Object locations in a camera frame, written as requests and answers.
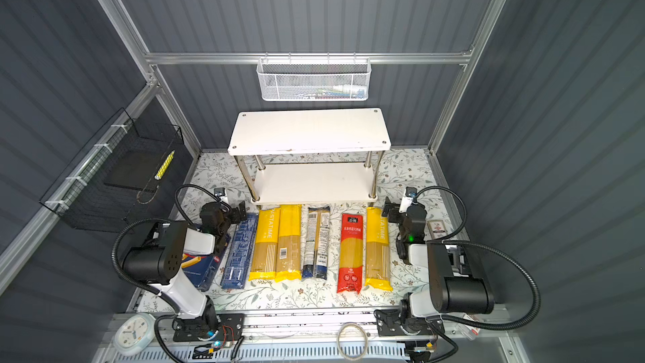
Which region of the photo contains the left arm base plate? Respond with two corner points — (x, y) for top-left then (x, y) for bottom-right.
(172, 314), (245, 343)

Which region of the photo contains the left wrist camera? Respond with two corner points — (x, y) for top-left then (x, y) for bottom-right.
(213, 187), (228, 203)

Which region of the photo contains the white round clock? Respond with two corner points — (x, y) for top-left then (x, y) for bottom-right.
(113, 314), (156, 356)

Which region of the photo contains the dark blue spaghetti box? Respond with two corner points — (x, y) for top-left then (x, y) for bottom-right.
(181, 235), (231, 292)

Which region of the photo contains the toothpaste tube in basket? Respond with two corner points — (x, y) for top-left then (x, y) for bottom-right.
(328, 84), (368, 101)

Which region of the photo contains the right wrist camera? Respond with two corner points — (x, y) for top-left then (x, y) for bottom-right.
(399, 187), (418, 213)

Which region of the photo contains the red spaghetti pack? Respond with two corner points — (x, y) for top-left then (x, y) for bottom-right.
(337, 213), (364, 293)

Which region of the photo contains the yellow pastatime spaghetti pack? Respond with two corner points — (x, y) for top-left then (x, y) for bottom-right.
(365, 207), (393, 292)
(249, 207), (281, 281)

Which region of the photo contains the coiled white cable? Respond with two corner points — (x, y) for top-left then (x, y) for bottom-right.
(336, 322), (370, 361)

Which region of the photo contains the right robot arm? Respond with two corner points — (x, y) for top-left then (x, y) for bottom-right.
(382, 186), (542, 333)

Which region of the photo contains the small red white tag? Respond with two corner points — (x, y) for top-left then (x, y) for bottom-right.
(457, 324), (480, 340)

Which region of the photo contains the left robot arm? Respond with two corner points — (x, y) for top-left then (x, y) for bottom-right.
(111, 184), (248, 339)

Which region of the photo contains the black wire basket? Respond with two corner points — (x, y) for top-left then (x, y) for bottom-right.
(40, 109), (191, 233)

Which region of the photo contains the white wire mesh basket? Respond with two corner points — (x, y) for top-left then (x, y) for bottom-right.
(256, 58), (372, 102)

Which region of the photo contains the blue white spaghetti pack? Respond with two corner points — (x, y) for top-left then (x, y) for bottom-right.
(302, 206), (331, 280)

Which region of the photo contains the yellow spaghetti pack barcode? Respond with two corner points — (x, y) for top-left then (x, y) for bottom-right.
(275, 205), (302, 282)

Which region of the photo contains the white two-tier shelf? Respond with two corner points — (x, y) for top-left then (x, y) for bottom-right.
(228, 108), (391, 206)

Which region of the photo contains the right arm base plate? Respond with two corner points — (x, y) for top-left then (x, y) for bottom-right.
(374, 309), (444, 337)

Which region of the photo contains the light blue spaghetti box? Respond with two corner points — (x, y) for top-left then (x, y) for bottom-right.
(220, 213), (259, 290)

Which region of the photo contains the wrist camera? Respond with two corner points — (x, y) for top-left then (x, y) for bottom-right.
(213, 187), (228, 203)
(399, 187), (418, 213)

